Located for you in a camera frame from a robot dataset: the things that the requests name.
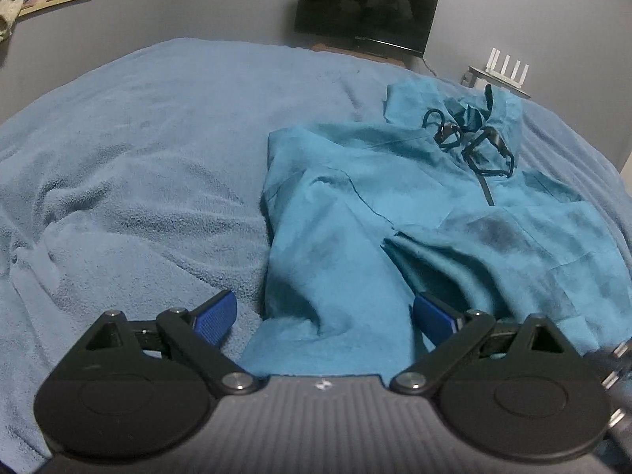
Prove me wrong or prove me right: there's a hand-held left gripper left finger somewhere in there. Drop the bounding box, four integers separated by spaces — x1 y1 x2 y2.
74 290 258 397

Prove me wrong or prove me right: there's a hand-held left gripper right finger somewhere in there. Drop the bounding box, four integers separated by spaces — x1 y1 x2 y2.
389 292 579 397

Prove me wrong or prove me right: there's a beige cloth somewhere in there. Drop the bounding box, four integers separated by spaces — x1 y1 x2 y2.
0 0 24 43

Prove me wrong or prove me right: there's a wooden television stand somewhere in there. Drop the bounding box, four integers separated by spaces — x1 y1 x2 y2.
311 39 412 71

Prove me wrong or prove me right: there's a white router with antennas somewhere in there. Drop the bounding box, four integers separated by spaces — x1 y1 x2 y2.
486 48 530 90

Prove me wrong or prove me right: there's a small grey wall shelf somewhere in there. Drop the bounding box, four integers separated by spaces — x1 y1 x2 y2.
461 65 532 100

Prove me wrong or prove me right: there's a black flat screen television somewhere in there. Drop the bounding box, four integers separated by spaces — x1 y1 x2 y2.
293 0 442 58

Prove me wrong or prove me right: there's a teal hooded sweatshirt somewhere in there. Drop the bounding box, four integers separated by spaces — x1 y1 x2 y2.
239 76 632 377

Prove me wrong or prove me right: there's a blue fleece blanket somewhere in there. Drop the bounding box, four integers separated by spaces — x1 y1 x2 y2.
0 37 632 461

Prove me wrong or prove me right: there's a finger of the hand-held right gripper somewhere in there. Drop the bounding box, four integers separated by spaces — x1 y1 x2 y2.
600 340 632 435

